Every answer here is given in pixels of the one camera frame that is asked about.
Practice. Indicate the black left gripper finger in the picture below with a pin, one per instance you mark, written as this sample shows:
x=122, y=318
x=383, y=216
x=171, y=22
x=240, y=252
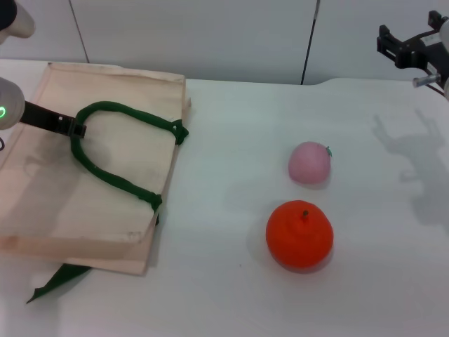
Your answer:
x=70, y=131
x=72, y=123

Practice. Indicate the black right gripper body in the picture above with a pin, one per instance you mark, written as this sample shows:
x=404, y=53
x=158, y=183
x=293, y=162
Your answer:
x=415, y=52

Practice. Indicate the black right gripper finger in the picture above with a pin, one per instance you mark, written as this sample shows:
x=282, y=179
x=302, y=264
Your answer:
x=387, y=42
x=436, y=19

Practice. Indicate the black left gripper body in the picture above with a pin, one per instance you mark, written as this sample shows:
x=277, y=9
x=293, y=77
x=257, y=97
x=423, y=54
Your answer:
x=38, y=116

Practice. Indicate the pink peach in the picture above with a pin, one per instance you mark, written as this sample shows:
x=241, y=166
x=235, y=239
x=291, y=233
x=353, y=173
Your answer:
x=308, y=165

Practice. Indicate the orange fruit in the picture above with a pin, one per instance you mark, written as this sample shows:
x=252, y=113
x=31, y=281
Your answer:
x=298, y=242

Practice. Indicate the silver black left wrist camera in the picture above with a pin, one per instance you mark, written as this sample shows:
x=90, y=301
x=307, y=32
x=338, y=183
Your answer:
x=19, y=21

